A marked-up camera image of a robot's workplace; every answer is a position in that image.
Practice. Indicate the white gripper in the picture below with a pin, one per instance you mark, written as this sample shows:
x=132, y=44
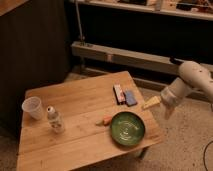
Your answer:
x=171, y=96

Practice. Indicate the green ceramic bowl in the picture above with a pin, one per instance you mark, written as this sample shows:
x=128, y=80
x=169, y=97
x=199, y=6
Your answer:
x=127, y=128

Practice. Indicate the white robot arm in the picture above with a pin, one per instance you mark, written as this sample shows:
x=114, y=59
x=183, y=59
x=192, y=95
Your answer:
x=192, y=76

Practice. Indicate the blue rectangular block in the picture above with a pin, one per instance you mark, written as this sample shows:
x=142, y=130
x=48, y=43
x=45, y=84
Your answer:
x=130, y=99

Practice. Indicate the small orange carrot toy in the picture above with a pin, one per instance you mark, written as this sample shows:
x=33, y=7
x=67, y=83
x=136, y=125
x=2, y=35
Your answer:
x=104, y=122

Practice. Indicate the wooden low table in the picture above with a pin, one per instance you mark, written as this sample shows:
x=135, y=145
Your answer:
x=82, y=104

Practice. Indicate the upper cluttered shelf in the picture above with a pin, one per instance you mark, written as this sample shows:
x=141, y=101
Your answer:
x=195, y=9

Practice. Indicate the clear plastic bottle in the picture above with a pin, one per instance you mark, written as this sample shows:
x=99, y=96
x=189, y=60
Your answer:
x=55, y=120

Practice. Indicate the clear plastic cup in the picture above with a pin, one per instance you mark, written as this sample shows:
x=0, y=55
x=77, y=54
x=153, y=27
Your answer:
x=33, y=106

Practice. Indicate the vertical metal pole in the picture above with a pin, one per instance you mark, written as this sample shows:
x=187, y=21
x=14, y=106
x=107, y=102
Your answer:
x=81, y=36

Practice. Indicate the black handle on rail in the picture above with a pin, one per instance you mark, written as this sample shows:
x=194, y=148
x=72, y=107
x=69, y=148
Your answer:
x=175, y=61

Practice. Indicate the metal shelf rail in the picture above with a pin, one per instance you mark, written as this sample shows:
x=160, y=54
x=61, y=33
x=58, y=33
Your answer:
x=150, y=66

